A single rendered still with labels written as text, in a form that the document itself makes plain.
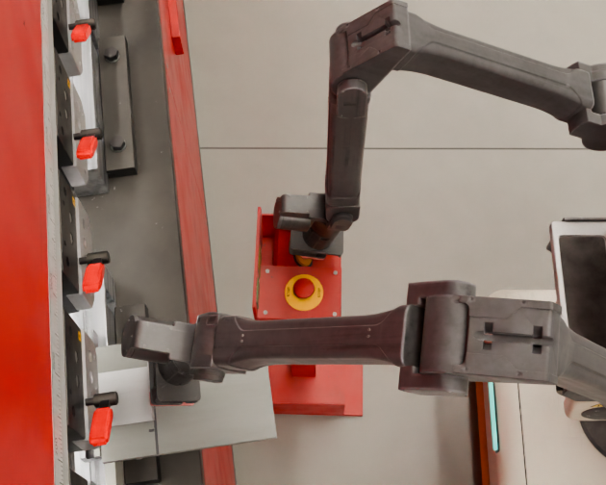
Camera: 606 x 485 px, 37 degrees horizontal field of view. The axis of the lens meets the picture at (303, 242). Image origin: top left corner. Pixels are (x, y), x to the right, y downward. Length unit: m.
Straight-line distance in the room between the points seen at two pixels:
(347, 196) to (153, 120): 0.46
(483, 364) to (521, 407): 1.32
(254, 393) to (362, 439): 1.03
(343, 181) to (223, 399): 0.39
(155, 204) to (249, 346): 0.64
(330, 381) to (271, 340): 1.27
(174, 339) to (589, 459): 1.24
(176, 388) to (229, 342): 0.22
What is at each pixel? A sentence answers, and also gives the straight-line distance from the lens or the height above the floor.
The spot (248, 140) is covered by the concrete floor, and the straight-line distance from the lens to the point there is 2.72.
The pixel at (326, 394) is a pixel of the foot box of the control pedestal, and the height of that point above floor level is 0.12.
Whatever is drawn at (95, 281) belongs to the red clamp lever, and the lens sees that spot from 1.19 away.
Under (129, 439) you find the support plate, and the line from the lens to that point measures 1.40.
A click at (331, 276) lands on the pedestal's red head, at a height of 0.78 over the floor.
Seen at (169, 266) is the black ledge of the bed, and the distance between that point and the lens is 1.61.
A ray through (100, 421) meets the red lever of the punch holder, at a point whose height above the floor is 1.25.
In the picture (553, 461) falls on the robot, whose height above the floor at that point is 0.28.
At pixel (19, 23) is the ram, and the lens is 1.18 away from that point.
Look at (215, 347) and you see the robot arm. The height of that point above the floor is 1.28.
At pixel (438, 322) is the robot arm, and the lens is 0.87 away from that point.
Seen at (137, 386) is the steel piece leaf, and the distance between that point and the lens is 1.41.
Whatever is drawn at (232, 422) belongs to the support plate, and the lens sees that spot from 1.38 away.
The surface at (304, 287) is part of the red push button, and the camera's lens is 1.64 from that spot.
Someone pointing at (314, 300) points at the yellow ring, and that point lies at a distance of 1.66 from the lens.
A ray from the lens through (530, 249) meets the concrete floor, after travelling 2.62.
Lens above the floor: 2.34
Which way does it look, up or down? 66 degrees down
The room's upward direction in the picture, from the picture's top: 2 degrees counter-clockwise
